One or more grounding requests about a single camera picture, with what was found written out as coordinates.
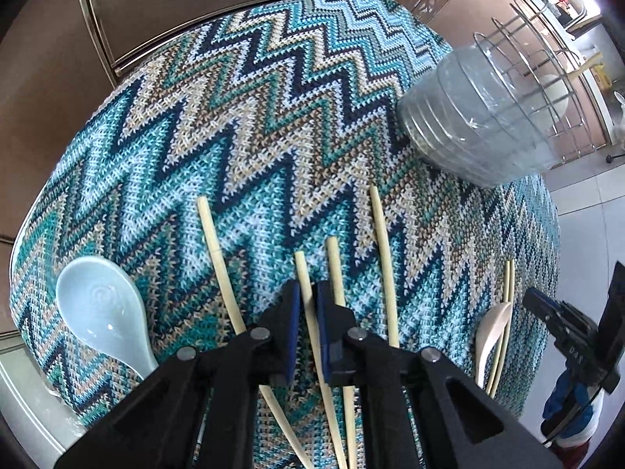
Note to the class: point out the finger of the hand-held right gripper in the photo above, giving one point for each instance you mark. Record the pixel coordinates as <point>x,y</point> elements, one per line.
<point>542,303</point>

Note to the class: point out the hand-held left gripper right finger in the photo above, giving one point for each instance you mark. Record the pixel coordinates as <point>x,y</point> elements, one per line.
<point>324,332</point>

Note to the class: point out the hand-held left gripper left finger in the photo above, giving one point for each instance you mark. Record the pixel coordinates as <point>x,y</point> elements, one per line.
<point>292,332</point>

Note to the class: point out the beige ceramic spoon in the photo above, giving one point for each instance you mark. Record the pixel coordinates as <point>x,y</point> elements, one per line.
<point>493,332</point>

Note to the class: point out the light blue ceramic spoon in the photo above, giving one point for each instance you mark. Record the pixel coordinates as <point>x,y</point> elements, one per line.
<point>102,303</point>

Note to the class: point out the clear plastic container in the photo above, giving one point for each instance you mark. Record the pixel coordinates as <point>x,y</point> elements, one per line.
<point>468,112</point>

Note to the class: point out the person's right forearm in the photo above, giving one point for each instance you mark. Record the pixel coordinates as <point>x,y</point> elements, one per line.
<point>581,430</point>

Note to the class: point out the person's right hand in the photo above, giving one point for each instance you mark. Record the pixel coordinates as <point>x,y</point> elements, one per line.
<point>566,395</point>

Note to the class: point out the zigzag knit table cloth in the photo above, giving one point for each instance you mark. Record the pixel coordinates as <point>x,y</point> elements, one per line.
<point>254,122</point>

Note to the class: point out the yellow bottle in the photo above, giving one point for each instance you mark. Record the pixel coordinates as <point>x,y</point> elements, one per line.
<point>604,75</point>

